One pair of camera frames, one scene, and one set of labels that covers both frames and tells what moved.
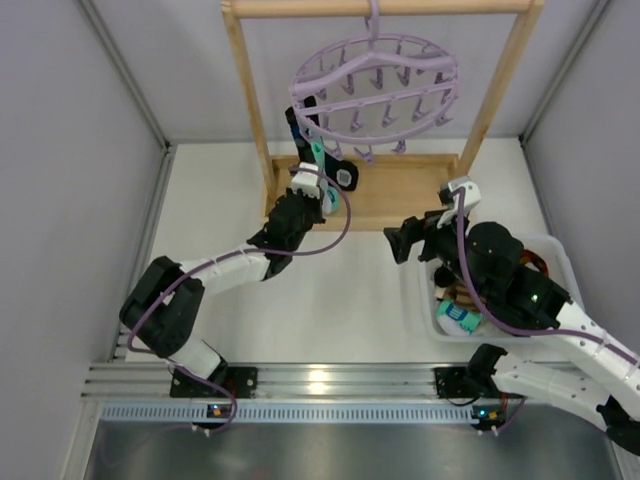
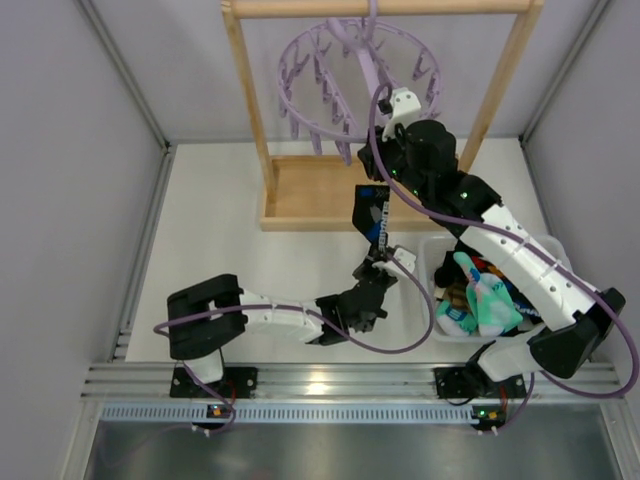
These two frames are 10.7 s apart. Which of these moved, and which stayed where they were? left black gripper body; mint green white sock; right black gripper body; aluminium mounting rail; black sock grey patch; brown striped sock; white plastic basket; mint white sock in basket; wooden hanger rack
Moved: left black gripper body; right black gripper body; black sock grey patch; mint green white sock
Stayed: aluminium mounting rail; mint white sock in basket; brown striped sock; wooden hanger rack; white plastic basket
